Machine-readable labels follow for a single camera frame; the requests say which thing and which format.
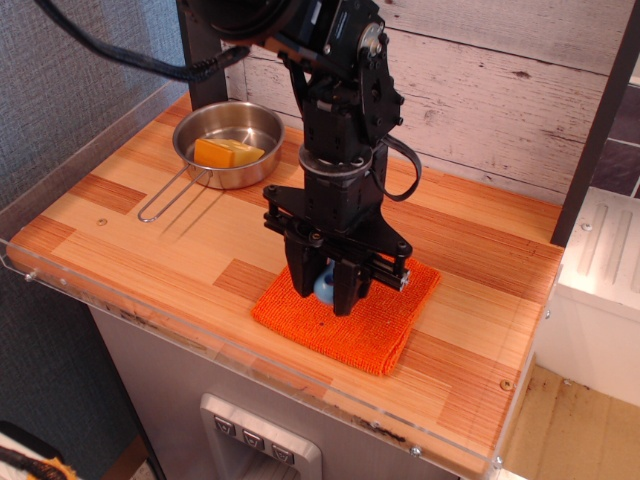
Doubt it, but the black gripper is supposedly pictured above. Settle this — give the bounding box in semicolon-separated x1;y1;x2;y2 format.
263;171;412;316

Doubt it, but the dark vertical post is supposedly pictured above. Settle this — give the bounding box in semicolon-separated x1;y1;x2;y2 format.
551;1;639;247
176;1;228;110

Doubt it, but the dark right vertical post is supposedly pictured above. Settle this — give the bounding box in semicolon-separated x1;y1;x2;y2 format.
551;1;639;247

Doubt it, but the blue spoon with grey bowl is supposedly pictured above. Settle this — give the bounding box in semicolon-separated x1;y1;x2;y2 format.
313;262;334;305

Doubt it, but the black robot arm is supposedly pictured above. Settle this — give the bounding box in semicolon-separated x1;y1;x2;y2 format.
186;1;415;316

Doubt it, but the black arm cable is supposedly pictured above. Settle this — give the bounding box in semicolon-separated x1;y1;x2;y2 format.
32;0;251;84

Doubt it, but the dark left vertical post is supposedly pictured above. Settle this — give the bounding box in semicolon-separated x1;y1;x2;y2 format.
176;1;228;110

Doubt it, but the silver dispenser panel with buttons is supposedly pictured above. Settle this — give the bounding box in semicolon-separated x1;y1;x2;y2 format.
200;393;323;479

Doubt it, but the grey toy fridge cabinet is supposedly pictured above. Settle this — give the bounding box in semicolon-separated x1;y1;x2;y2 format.
90;308;453;479

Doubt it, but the yellow cheese wedge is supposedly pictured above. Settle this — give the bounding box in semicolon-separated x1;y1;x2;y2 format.
194;138;265;168

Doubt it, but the orange knitted cloth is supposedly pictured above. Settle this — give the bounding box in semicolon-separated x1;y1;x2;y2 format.
252;259;442;376

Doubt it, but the black and yellow object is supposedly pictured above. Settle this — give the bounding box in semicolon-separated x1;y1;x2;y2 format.
1;420;78;479

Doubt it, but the steel pan with wire handle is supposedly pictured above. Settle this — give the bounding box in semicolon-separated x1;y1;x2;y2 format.
138;101;285;223

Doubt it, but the white toy appliance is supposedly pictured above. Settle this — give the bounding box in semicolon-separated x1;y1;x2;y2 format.
534;188;639;405

